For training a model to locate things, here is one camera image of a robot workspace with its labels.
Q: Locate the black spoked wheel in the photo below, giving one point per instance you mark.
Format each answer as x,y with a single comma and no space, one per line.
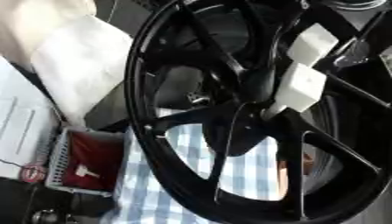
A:
168,175

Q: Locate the red cloth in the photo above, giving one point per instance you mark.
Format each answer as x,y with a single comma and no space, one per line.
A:
99,157

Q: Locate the grey perforated basket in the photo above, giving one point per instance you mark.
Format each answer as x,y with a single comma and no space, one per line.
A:
55,163

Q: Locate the red and white round tape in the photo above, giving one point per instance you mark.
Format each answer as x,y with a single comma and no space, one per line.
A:
33,173

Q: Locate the white flat board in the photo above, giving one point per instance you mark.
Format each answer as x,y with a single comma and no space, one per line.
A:
20,122

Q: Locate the beige cloth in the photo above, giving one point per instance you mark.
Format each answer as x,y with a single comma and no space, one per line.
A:
35,23

